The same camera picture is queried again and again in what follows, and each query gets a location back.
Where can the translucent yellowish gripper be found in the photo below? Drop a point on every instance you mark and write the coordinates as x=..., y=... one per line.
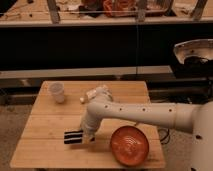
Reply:
x=87, y=138

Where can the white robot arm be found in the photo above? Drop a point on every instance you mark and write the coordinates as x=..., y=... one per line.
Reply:
x=196, y=119

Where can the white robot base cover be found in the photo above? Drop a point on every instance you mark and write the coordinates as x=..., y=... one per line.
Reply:
x=201, y=48

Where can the orange ribbed plate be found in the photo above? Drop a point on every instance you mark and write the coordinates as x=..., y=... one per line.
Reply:
x=129, y=146

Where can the white plastic bottle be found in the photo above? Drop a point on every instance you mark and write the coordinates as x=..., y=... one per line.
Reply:
x=92, y=93

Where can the wooden table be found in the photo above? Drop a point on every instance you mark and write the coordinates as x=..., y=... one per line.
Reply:
x=42, y=146

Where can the orange object on shelf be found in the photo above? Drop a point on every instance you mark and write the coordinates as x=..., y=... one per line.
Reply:
x=119, y=8

